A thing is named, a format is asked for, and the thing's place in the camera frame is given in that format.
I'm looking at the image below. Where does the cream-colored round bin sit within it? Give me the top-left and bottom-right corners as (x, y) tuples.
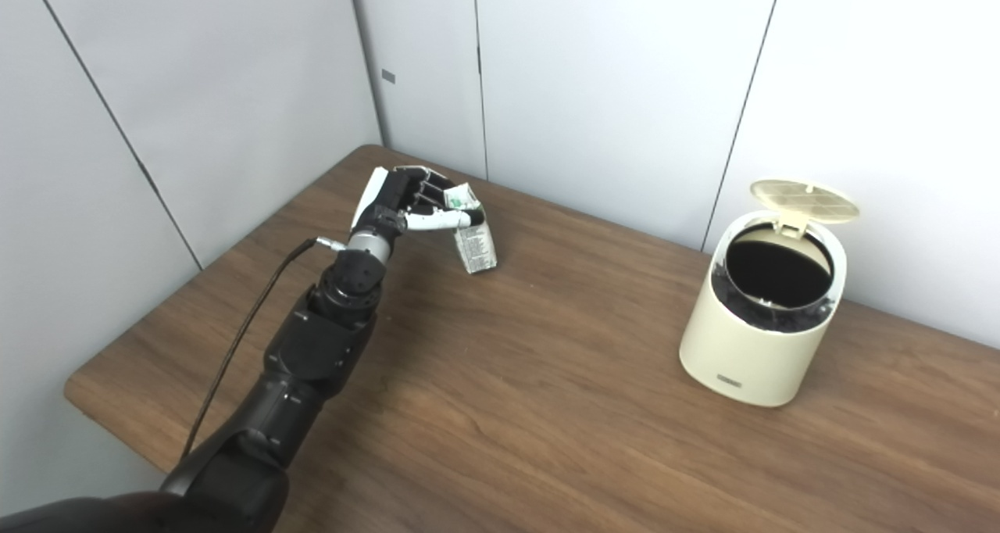
(679, 209), (848, 408)

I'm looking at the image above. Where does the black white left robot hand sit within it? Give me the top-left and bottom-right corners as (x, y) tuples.
(350, 166), (479, 241)

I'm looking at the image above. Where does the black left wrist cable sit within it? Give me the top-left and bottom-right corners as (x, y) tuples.
(180, 237), (349, 463)

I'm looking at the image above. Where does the black bin liner bag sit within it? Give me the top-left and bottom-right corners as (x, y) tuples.
(711, 224), (841, 335)

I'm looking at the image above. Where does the cream round bin lid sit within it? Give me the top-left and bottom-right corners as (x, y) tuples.
(750, 178), (860, 238)

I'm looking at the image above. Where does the green white milk carton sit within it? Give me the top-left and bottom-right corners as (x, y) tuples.
(444, 181), (498, 275)

